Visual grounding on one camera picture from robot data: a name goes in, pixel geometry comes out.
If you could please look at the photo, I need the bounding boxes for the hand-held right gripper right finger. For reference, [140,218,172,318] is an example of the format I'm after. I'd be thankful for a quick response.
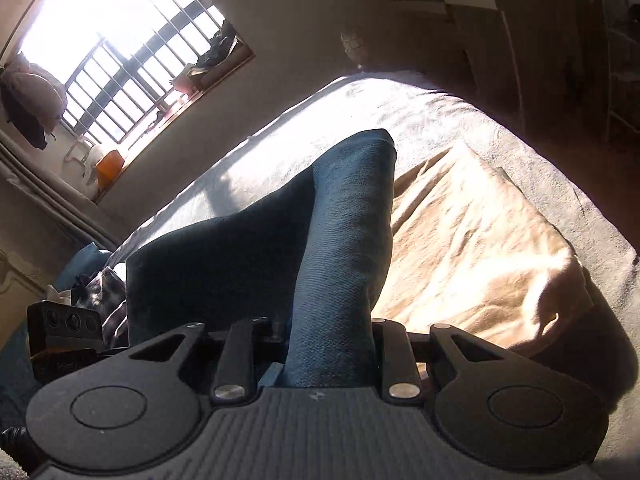
[371,317,512,404]

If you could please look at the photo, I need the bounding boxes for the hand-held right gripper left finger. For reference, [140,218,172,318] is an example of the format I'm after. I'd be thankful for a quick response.
[128,316,292,407]

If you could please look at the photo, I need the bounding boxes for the blue denim jeans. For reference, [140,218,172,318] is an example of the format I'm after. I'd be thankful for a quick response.
[125,129,399,391]

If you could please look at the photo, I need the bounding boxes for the hanging clothes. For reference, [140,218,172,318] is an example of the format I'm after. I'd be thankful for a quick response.
[0,52,69,150]

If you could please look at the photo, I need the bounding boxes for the dark plaid shirt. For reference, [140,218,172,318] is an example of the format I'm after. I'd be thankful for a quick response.
[72,267,131,349]

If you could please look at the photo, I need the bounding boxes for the cream carved headboard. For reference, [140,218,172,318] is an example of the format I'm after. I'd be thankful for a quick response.
[0,247,61,342]

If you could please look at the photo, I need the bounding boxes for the beige cotton garment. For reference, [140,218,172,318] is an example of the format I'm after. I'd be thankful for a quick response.
[377,142,596,356]

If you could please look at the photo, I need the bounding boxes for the grey curtain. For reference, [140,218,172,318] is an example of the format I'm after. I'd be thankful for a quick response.
[0,130,121,252]

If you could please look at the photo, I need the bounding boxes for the white plastic bag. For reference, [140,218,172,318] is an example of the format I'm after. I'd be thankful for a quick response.
[82,142,109,184]

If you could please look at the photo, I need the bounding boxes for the grey bed blanket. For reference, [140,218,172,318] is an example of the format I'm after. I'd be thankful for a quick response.
[100,70,640,480]

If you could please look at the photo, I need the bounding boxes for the metal window grille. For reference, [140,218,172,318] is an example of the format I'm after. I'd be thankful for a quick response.
[60,0,236,147]

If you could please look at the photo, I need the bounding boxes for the dark cloth bundle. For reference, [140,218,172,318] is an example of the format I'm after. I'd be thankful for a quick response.
[197,20,236,69]

